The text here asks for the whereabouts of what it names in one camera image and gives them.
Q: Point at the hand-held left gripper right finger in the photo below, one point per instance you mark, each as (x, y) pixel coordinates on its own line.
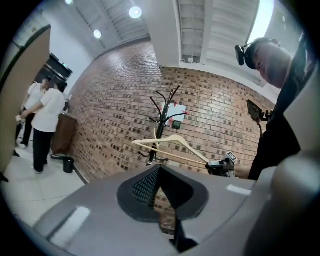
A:
(215, 200)

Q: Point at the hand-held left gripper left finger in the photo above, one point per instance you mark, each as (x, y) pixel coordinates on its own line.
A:
(100, 212)

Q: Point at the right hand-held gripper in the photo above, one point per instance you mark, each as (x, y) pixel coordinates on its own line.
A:
(226, 167)

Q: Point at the light wooden hanger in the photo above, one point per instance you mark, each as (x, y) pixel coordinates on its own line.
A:
(150, 141)
(154, 136)

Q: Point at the black coat rack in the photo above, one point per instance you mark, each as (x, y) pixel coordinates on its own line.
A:
(163, 120)

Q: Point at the black waste bin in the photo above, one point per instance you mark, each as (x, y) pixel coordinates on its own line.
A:
(68, 165)

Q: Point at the black body-worn monitor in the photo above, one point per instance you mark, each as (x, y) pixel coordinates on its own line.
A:
(253, 110)

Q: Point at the white paper with red tape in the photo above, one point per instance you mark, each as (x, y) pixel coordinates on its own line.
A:
(176, 110)

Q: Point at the person's black shirt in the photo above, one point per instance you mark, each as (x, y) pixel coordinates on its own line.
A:
(277, 140)

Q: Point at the brown wooden cabinet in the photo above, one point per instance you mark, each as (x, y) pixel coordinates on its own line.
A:
(65, 135)

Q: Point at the person's face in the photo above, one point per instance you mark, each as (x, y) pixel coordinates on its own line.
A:
(270, 65)

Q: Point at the brown partition panel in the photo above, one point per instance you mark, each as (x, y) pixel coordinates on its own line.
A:
(25, 87)

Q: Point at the round ceiling light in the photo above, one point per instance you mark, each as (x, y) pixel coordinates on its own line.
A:
(97, 34)
(69, 1)
(135, 12)

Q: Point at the small wall display device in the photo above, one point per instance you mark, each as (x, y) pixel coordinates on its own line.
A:
(176, 124)

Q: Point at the black head camera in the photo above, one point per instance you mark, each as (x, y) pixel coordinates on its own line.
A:
(240, 55)

